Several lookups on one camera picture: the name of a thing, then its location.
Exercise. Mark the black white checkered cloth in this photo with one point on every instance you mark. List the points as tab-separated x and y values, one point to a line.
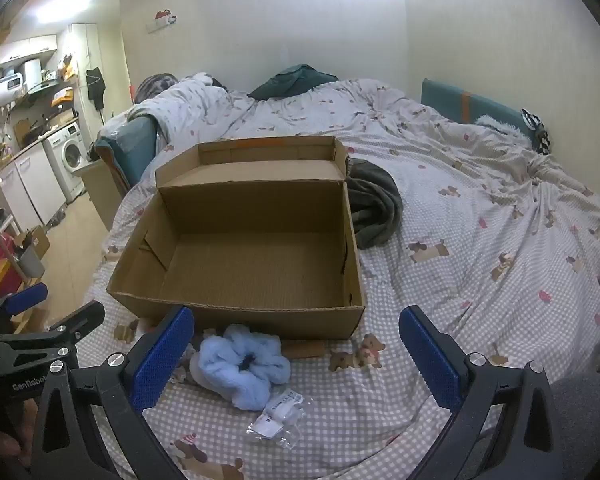
540	132

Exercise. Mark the white wall cabinet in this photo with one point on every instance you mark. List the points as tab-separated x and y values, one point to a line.
30	49

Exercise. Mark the teal footboard cushion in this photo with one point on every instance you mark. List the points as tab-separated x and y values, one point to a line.
135	145

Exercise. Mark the white washing machine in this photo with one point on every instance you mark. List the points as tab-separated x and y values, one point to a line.
70	152

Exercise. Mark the dark grey cloth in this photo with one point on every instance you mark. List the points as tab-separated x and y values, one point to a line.
375	200

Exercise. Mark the dark green pillow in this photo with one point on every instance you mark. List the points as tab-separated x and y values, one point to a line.
290	82

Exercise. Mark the white base cabinet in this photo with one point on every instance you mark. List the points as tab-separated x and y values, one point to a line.
35	185

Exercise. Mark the white water heater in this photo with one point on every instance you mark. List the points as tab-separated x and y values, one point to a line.
31	74

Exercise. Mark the white furry cloth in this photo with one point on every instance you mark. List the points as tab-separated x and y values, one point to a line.
495	122

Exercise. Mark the light blue bagged socks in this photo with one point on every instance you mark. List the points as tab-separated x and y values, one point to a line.
220	365

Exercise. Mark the teal headboard cushion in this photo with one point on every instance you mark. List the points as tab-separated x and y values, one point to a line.
455	102

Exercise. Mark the tall white cabinet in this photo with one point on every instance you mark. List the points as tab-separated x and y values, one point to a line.
112	70

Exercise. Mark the black hanging garment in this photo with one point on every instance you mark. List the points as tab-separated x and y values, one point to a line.
96	87

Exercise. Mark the wooden nightstand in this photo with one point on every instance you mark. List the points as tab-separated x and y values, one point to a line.
97	195

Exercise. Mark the white kitchen appliance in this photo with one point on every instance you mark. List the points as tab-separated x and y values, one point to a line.
5	85

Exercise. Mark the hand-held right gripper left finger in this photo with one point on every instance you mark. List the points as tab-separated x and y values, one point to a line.
162	355

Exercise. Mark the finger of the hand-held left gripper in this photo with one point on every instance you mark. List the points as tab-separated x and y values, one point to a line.
27	297
85	316

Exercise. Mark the small cardboard floor box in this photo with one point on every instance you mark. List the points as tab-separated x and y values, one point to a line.
40	240

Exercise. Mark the grey striped pillow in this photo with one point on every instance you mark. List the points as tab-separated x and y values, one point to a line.
152	87

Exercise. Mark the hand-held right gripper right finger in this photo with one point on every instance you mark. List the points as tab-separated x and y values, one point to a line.
432	355

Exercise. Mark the grey bin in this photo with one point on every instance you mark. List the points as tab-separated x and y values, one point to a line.
30	262

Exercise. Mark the bed with patterned quilt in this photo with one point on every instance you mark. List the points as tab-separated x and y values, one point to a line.
480	185

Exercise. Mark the clear plastic packet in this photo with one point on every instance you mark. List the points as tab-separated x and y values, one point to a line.
280	410

